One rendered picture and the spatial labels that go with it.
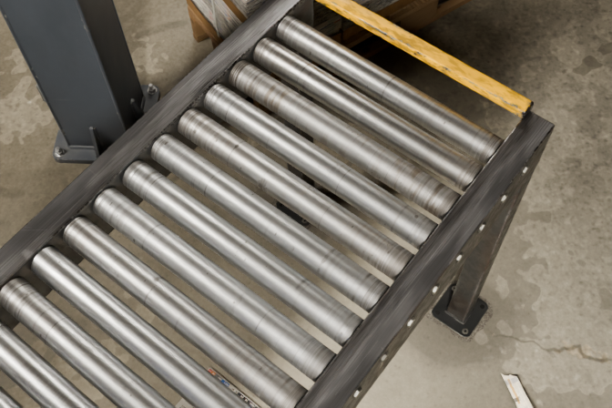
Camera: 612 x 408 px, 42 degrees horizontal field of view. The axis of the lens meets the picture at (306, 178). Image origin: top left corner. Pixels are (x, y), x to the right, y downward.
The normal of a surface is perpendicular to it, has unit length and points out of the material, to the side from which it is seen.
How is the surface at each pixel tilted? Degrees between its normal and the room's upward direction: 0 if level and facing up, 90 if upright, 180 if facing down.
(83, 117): 90
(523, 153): 0
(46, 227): 0
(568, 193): 0
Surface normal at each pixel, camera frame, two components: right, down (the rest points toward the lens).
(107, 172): -0.02, -0.51
